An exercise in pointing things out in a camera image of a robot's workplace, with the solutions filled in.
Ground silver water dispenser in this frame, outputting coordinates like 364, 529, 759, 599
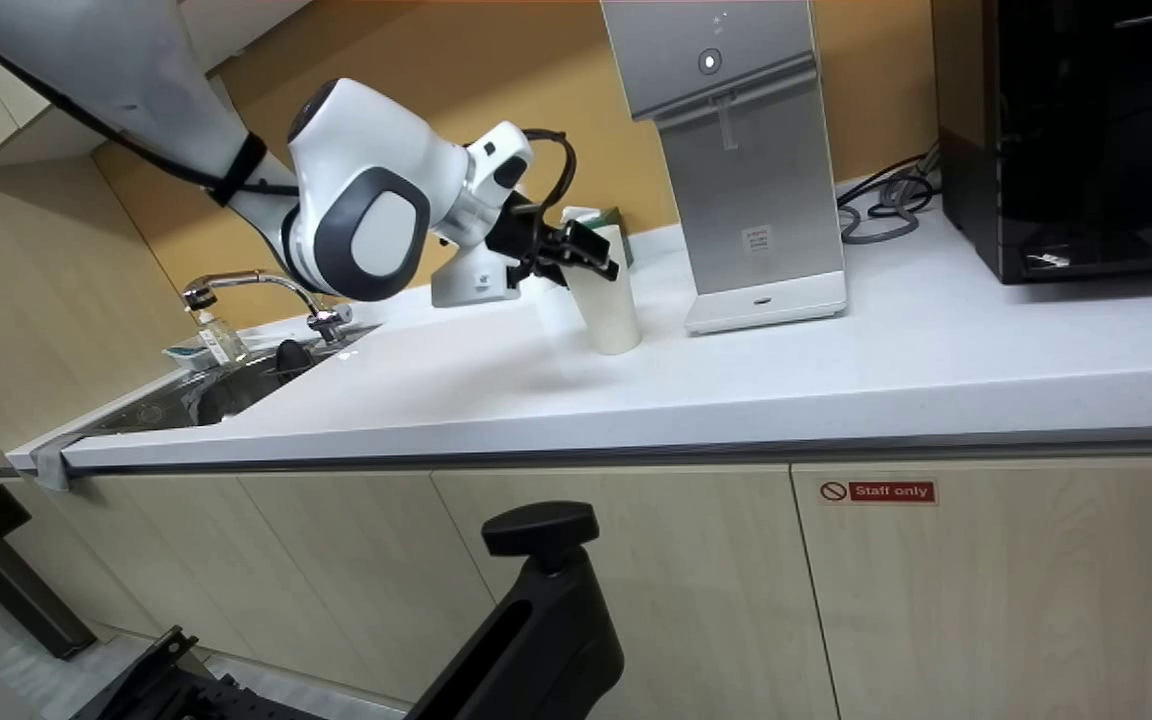
601, 0, 847, 336

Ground black microwave oven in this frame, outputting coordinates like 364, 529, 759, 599
930, 0, 1152, 285

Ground clear soap bottle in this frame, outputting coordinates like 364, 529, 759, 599
190, 304, 245, 366

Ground black power cable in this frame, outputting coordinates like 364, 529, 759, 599
836, 151, 943, 249

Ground cream paper cup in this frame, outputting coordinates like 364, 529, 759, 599
565, 223, 639, 355

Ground green tissue box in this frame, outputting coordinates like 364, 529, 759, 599
558, 204, 625, 230

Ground chrome sink faucet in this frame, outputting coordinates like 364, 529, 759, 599
178, 267, 353, 344

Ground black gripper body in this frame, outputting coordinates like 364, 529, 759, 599
487, 191, 565, 287

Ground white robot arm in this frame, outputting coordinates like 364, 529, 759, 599
0, 0, 619, 309

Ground red warning sticker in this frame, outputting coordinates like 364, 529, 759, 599
815, 478, 935, 504

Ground stainless steel sink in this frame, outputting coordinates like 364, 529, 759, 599
93, 339, 344, 437

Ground wooden cabinet doors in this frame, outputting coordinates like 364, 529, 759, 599
17, 457, 1152, 720

